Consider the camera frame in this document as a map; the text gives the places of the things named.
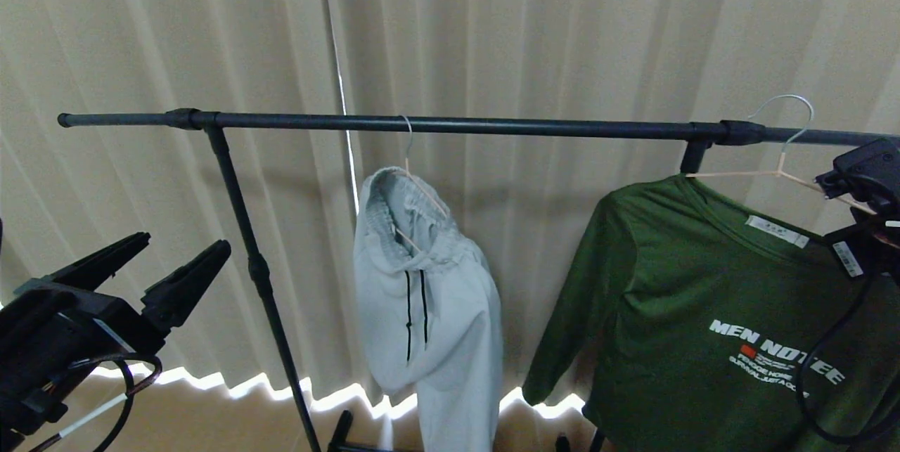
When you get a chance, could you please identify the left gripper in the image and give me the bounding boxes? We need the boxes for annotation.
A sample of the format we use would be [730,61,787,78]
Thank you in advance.
[0,232,232,435]

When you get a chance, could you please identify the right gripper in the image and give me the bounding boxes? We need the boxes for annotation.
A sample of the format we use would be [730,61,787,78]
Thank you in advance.
[824,217,900,280]

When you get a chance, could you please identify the pink clothes hanger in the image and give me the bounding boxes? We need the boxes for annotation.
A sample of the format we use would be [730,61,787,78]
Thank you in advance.
[686,94,878,216]
[394,115,449,254]

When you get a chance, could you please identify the green garment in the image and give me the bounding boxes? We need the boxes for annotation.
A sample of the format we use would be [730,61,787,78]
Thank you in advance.
[522,174,900,452]

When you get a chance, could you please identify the pale grey shorts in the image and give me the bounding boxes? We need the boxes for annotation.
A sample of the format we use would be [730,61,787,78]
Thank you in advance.
[353,167,504,452]

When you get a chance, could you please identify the black clothes rack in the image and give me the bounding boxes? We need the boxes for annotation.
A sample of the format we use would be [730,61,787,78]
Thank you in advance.
[58,108,900,452]

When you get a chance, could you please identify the beige curtain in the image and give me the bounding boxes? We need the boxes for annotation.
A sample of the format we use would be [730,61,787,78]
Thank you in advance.
[0,0,900,411]

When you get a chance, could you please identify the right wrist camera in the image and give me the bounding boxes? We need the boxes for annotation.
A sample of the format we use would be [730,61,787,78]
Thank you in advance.
[816,137,900,219]

